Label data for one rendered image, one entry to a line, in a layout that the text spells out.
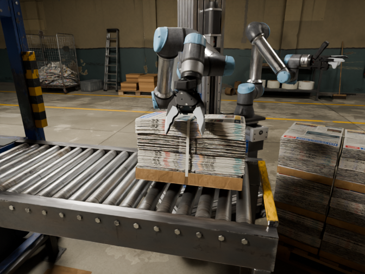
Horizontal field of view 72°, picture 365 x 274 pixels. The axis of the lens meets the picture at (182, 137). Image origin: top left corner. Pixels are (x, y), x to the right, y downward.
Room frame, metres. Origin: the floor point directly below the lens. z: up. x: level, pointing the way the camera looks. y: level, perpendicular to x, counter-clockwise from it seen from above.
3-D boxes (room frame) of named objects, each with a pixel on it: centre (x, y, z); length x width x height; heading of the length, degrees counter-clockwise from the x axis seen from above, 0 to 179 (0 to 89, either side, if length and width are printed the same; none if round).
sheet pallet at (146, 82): (7.68, 1.20, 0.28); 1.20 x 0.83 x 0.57; 78
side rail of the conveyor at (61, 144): (1.22, 0.28, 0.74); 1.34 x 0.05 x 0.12; 78
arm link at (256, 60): (1.94, -0.54, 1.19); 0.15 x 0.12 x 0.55; 141
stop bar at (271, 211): (0.82, -0.31, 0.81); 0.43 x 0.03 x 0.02; 168
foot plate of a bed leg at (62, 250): (1.34, 0.86, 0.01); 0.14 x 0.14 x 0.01; 78
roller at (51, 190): (1.00, 0.47, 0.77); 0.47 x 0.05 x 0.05; 168
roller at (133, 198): (0.93, 0.15, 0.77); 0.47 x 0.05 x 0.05; 168
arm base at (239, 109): (1.84, -0.46, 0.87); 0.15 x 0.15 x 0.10
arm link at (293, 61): (1.77, -0.75, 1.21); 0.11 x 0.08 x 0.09; 51
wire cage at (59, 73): (8.05, 3.99, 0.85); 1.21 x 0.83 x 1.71; 78
